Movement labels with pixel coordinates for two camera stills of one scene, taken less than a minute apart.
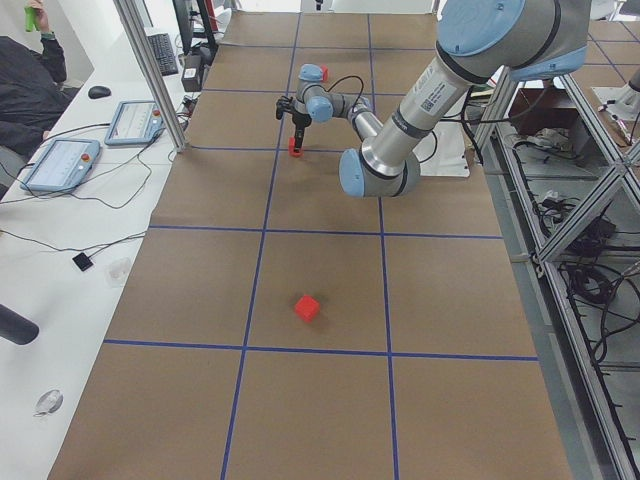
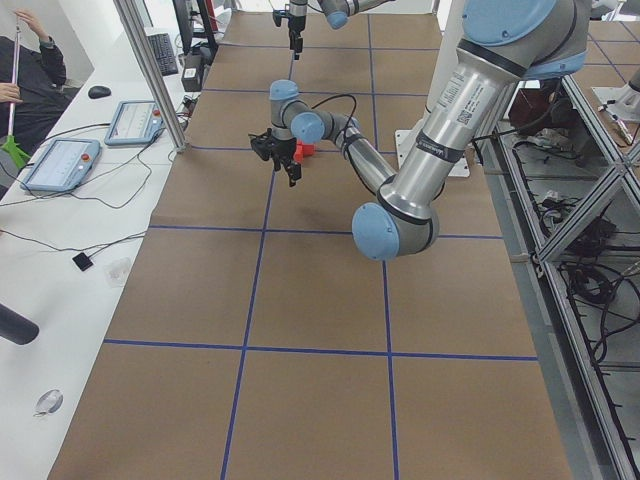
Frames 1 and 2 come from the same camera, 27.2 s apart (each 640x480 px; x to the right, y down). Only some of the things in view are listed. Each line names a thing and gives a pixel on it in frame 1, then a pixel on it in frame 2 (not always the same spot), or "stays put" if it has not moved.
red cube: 307,307 -> 302,150
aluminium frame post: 139,37 stays put
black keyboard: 163,51 stays put
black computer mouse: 97,92 stays put
